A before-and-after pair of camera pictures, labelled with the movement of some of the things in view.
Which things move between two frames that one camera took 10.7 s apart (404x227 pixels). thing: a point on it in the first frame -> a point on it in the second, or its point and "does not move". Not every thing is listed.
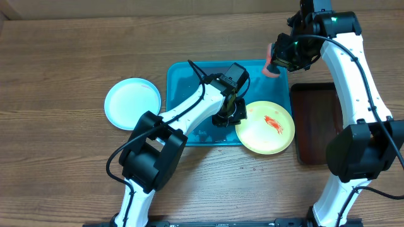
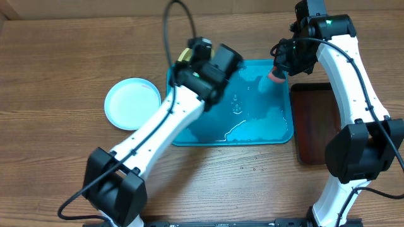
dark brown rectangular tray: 317,118 does not move
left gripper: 241,113 -> 178,66
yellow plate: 268,129 -> 187,55
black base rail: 225,222 does not move
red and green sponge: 269,52 -> 273,77
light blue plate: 129,99 does not move
